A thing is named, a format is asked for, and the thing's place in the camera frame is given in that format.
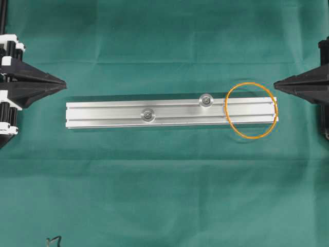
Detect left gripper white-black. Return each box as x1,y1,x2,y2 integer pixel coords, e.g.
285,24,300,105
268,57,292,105
1,34,67,135

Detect silver pulley shaft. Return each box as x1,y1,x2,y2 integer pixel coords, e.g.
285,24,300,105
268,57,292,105
140,108,156,123
198,94,214,108

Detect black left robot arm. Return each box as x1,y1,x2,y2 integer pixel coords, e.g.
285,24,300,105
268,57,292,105
1,1,67,142

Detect aluminium extrusion rail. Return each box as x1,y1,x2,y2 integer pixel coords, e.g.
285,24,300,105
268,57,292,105
66,97,275,129

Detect left silver pulley shaft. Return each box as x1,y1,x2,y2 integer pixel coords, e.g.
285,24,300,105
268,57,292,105
140,108,156,123

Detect orange rubber band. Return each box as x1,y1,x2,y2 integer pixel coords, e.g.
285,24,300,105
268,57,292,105
224,82,279,140

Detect right silver pulley shaft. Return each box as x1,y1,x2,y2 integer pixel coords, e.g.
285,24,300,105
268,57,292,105
198,94,214,108

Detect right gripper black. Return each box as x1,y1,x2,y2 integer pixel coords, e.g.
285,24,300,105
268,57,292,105
274,37,328,140

